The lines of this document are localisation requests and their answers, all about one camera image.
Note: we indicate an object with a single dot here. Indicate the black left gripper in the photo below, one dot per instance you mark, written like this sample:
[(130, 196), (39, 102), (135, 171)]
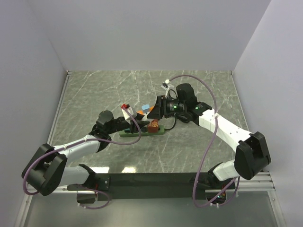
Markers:
[(141, 123)]

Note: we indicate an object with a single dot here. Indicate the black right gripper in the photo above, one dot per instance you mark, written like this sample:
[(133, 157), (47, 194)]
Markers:
[(160, 109)]

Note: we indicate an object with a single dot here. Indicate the orange power strip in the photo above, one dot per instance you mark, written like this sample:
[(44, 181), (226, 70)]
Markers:
[(140, 111)]

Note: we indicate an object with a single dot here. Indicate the light blue charger plug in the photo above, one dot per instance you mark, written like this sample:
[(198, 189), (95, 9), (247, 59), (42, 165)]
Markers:
[(145, 108)]

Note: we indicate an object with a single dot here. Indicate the red cube socket adapter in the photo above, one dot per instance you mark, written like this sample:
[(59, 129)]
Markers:
[(153, 126)]

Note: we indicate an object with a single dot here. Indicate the green power strip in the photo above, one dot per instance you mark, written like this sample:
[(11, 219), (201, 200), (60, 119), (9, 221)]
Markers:
[(127, 134)]

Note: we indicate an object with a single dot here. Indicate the white charger plug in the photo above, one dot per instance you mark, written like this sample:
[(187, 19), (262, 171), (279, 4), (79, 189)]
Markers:
[(145, 117)]

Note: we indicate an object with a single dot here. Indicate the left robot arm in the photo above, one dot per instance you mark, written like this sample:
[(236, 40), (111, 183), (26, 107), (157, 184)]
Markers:
[(48, 169)]

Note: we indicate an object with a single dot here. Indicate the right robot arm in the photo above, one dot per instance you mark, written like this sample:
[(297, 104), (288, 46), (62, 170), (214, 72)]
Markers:
[(251, 150)]

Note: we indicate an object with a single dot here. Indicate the black base beam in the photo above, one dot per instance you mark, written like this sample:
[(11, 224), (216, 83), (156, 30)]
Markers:
[(136, 186)]

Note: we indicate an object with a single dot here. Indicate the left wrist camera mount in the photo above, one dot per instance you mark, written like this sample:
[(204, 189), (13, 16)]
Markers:
[(128, 112)]

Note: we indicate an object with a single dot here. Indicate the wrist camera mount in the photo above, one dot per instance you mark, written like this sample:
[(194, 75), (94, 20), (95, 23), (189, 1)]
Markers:
[(167, 86), (128, 112)]

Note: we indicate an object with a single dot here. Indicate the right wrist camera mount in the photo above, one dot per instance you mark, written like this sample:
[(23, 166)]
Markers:
[(167, 86)]

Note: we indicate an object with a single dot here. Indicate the aluminium frame rail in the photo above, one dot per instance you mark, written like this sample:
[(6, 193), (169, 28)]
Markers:
[(262, 182)]

